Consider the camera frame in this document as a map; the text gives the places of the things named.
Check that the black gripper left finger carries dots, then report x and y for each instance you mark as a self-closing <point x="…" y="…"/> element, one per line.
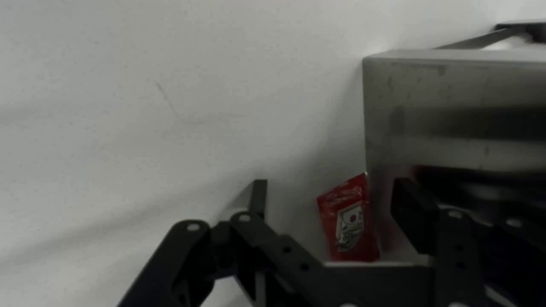
<point x="227" y="261"/>

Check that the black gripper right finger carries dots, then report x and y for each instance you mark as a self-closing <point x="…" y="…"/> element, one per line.
<point x="454" y="249"/>

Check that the small pink red sachet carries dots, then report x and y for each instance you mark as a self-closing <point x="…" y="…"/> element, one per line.
<point x="346" y="221"/>

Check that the metal napkin holder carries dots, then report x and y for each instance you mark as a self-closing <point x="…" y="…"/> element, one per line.
<point x="454" y="107"/>

